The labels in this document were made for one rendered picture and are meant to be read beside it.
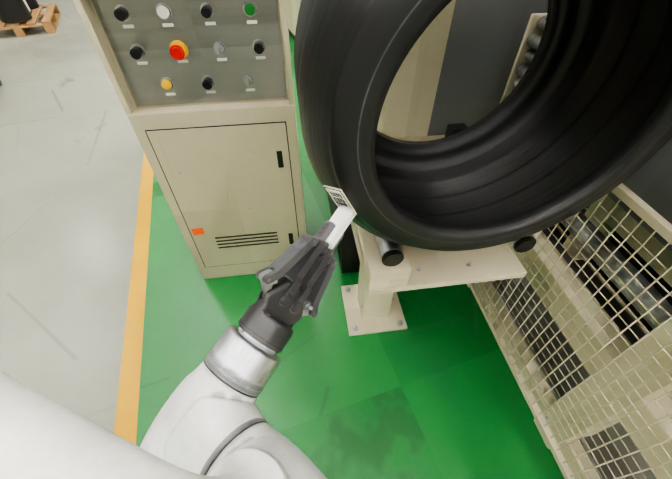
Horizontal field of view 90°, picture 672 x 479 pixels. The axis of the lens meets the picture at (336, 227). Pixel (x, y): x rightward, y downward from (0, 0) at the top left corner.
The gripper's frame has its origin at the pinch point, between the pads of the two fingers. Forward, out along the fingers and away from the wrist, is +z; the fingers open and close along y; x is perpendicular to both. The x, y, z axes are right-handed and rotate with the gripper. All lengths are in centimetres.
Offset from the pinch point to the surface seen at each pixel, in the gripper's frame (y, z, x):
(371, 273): 19.2, 0.6, -3.8
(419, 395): 107, -13, -19
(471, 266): 36.6, 16.5, 6.1
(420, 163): 20.6, 31.6, -10.1
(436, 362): 113, 2, -21
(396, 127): 15.6, 38.4, -19.3
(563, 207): 20.2, 25.2, 22.5
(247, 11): -19, 47, -62
